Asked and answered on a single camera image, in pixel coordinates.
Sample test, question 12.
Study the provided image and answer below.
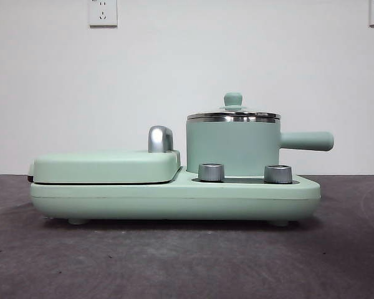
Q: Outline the glass lid with green knob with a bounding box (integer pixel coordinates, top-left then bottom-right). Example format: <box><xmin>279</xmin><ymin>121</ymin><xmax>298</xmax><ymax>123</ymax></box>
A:
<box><xmin>186</xmin><ymin>91</ymin><xmax>281</xmax><ymax>121</ymax></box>

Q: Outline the silver control knob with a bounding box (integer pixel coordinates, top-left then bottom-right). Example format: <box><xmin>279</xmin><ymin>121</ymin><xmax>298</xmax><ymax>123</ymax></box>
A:
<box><xmin>264</xmin><ymin>164</ymin><xmax>293</xmax><ymax>184</ymax></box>
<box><xmin>198</xmin><ymin>162</ymin><xmax>226</xmax><ymax>181</ymax></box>

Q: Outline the green breakfast maker base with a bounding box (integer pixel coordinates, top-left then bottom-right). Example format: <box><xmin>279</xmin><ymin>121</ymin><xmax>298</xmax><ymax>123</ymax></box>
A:
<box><xmin>30</xmin><ymin>165</ymin><xmax>322</xmax><ymax>225</ymax></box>

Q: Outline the green grill press cover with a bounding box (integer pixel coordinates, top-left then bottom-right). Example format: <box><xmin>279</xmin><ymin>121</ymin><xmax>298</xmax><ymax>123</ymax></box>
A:
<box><xmin>27</xmin><ymin>148</ymin><xmax>182</xmax><ymax>184</ymax></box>

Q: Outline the chrome grill cover handle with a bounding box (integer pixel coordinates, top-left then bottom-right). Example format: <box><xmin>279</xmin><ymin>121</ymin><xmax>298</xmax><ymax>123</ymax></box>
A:
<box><xmin>148</xmin><ymin>125</ymin><xmax>175</xmax><ymax>153</ymax></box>

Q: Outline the green steamer pot with handle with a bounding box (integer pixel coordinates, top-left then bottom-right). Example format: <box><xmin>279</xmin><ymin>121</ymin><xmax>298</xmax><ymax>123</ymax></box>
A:
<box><xmin>186</xmin><ymin>113</ymin><xmax>334</xmax><ymax>177</ymax></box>

